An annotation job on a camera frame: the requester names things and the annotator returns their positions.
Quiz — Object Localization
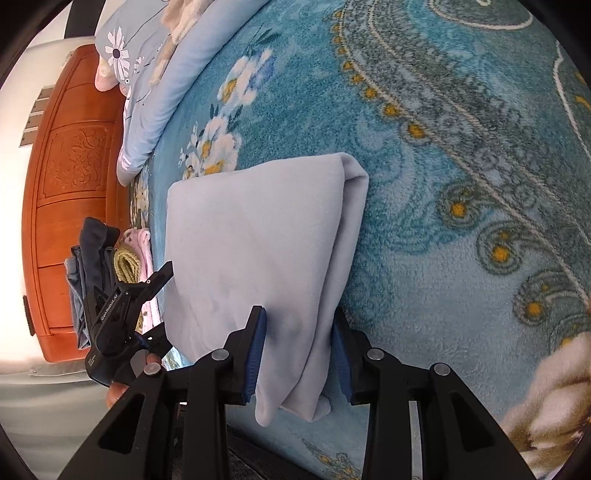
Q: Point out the dark grey folded clothes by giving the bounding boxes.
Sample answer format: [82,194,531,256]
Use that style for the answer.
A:
[64,217,120,350]

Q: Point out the person's left hand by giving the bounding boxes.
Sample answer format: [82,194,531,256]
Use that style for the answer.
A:
[106,353,161,409]

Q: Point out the olive green folded towel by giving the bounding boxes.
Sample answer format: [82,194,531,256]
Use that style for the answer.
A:
[113,247,140,283]

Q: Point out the blue floral bed blanket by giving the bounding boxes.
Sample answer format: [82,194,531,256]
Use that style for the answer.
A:
[130,1,590,479]

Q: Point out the wall switch panel row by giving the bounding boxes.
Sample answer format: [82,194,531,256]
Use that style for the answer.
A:
[20,86,53,147]

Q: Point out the pink folded fleece garment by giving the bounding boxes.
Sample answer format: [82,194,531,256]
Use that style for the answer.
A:
[123,228,161,333]

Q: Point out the light blue daisy quilt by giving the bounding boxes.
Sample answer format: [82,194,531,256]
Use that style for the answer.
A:
[95,1,266,186]

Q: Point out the orange wooden headboard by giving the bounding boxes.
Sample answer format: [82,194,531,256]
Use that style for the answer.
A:
[21,45,129,363]

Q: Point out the pink floral pillow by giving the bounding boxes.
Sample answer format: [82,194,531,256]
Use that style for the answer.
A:
[94,56,119,92]

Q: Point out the light blue shirt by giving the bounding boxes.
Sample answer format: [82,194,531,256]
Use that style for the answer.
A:
[162,153,369,426]

